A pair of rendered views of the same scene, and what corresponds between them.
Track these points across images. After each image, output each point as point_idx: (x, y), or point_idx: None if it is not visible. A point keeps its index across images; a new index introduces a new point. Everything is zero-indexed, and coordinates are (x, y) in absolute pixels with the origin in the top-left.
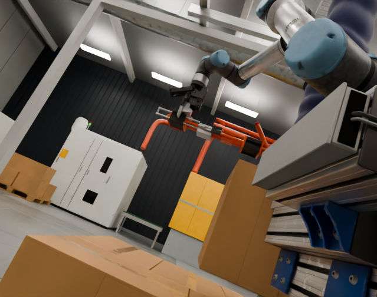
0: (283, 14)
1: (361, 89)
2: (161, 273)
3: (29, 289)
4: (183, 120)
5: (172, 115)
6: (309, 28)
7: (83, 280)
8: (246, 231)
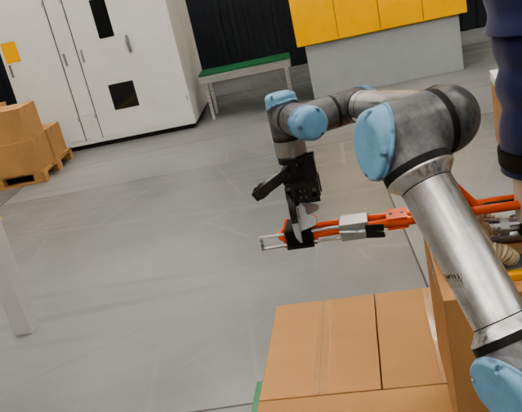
0: (424, 230)
1: None
2: (399, 379)
3: None
4: (312, 238)
5: (289, 239)
6: (495, 381)
7: None
8: None
